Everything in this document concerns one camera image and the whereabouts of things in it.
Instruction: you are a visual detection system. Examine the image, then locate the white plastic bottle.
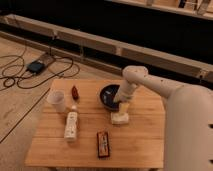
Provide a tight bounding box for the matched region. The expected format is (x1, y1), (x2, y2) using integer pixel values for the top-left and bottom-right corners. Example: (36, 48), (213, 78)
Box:
(64, 105), (78, 142)

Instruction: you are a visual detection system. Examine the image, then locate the translucent plastic cup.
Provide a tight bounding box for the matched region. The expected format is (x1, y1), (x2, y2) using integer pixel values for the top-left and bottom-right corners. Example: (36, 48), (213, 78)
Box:
(47, 91), (66, 113)

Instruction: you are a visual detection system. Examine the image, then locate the wooden table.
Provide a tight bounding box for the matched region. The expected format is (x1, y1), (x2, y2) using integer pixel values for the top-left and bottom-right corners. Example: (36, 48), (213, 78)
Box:
(25, 79), (165, 168)

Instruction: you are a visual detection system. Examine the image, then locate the dark ceramic bowl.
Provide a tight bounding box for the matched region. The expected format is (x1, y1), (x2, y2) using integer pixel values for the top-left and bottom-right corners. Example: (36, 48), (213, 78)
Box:
(99, 84), (119, 111)

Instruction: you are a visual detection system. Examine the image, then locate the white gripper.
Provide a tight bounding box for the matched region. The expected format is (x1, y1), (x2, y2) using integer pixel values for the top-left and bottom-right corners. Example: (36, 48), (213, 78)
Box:
(113, 80), (138, 102)

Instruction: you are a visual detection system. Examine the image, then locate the dark power adapter box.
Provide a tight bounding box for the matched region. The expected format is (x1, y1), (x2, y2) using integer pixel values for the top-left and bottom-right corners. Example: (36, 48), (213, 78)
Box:
(27, 61), (45, 74)

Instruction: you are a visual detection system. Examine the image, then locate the red pepper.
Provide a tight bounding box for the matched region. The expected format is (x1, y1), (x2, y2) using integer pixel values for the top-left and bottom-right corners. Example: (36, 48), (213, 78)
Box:
(71, 86), (79, 100)

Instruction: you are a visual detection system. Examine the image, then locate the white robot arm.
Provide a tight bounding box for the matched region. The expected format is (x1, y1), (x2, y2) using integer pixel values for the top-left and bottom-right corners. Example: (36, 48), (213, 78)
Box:
(114, 66), (213, 171)

